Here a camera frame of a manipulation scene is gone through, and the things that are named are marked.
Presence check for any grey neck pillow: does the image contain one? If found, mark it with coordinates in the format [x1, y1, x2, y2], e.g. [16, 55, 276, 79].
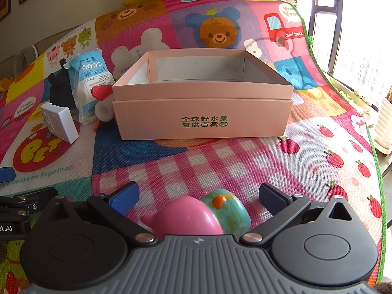
[12, 44, 39, 77]

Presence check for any dark window frame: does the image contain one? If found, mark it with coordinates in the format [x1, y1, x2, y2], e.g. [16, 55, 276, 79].
[302, 0, 392, 117]

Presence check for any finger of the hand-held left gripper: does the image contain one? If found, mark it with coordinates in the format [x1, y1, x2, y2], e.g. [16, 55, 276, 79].
[0, 187, 59, 219]
[0, 167, 16, 183]

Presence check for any yellow plush toy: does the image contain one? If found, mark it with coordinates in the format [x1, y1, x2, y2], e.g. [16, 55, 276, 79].
[0, 76, 16, 92]

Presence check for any pink rubber toy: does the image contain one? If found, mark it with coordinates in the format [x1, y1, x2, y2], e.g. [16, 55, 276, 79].
[140, 195, 224, 236]

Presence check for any black plush toy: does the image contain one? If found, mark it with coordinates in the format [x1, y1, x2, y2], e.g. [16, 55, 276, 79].
[49, 58, 78, 109]

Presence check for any white rectangular plastic box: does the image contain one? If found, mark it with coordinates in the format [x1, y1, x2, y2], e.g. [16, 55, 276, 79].
[40, 102, 81, 144]

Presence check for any colourful cartoon play mat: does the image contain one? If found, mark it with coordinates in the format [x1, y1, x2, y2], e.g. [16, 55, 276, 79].
[0, 0, 387, 286]

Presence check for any pink cardboard box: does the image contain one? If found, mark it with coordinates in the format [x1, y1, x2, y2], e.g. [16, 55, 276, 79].
[112, 48, 295, 141]

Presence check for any teal toy cup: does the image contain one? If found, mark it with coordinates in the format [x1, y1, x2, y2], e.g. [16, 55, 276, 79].
[200, 188, 252, 235]

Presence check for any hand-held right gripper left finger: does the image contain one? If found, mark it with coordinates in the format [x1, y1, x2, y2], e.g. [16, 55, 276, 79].
[46, 181, 157, 246]

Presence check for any blue white wipes packet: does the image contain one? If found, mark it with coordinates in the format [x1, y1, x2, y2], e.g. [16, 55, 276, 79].
[63, 48, 115, 126]

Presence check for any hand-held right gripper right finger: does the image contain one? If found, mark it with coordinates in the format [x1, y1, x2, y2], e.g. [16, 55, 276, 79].
[237, 182, 356, 247]

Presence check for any white radiator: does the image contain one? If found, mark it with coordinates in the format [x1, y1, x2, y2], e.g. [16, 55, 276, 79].
[372, 98, 392, 157]

